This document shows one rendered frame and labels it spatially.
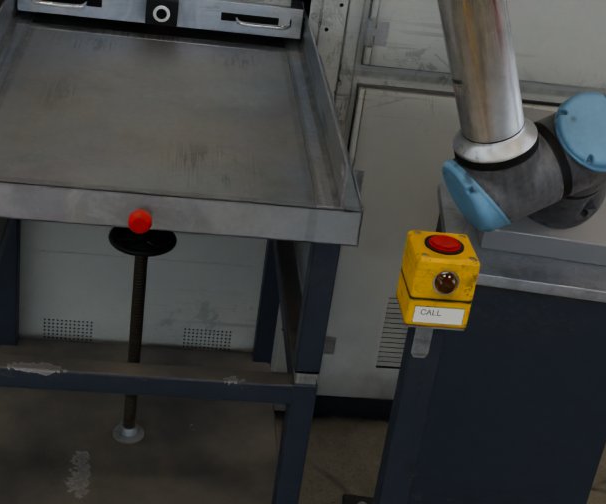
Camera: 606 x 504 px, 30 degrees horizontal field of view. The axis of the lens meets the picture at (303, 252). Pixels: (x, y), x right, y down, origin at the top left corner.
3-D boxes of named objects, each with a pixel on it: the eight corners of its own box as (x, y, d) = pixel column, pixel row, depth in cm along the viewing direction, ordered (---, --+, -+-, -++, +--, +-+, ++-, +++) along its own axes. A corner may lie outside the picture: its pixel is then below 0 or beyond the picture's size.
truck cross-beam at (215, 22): (300, 39, 220) (304, 9, 218) (17, 10, 213) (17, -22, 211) (298, 31, 225) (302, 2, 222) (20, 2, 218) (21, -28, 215)
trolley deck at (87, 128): (358, 246, 162) (364, 209, 159) (-90, 210, 154) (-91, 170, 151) (317, 84, 221) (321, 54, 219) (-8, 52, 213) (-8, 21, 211)
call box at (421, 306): (466, 332, 143) (482, 262, 138) (404, 328, 142) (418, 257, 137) (453, 300, 150) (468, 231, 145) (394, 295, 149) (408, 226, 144)
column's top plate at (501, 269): (617, 218, 198) (620, 208, 197) (658, 310, 170) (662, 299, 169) (436, 192, 197) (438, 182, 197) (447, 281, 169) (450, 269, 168)
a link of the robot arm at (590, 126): (628, 178, 167) (660, 143, 154) (550, 214, 165) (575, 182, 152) (588, 110, 170) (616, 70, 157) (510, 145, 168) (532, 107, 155)
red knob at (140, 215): (150, 237, 154) (152, 216, 152) (126, 235, 153) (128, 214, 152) (152, 222, 158) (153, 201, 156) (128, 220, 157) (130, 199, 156)
